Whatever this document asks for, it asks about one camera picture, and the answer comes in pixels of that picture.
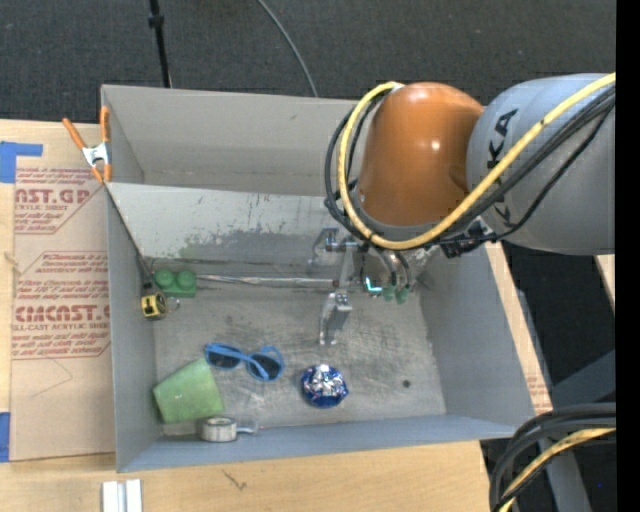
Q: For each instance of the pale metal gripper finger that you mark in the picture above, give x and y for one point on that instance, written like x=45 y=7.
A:
x=320 y=250
x=334 y=317

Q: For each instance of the grey metal bin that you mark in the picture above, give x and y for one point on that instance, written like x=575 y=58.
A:
x=280 y=320

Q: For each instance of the blue sunglasses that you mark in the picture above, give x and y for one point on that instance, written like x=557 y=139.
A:
x=265 y=364

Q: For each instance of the green toy brick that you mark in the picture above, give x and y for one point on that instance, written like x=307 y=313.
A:
x=175 y=284

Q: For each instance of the grey tape roll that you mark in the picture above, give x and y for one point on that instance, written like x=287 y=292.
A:
x=218 y=429

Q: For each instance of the green cup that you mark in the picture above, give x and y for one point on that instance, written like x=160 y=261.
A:
x=187 y=392

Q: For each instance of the yellow tape measure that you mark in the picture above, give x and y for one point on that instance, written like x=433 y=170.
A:
x=154 y=306

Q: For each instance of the brown cardboard board red print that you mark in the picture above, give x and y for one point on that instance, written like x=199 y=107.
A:
x=60 y=350

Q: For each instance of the black cylinder on white bracket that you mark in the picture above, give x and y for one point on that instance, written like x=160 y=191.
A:
x=462 y=242

